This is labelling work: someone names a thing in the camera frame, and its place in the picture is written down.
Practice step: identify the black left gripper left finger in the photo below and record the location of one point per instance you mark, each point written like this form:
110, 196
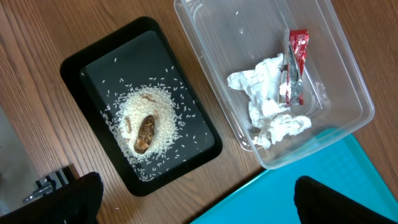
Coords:
77, 202

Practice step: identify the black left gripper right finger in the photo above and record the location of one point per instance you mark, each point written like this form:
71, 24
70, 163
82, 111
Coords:
317, 203

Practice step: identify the white napkin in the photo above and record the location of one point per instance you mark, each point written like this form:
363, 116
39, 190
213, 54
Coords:
274, 119

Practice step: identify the red foil wrapper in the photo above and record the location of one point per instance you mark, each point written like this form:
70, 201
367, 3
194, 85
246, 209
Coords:
295, 53

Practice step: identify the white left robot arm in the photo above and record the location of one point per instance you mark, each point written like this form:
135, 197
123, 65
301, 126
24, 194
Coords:
20, 182

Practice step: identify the teal plastic tray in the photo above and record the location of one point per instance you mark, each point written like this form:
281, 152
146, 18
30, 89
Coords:
269, 197

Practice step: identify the white rice pile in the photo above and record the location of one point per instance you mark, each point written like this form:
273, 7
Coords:
137, 91

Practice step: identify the black tray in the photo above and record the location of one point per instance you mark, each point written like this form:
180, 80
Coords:
133, 57

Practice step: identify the clear plastic bin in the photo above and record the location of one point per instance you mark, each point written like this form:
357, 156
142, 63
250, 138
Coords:
232, 36

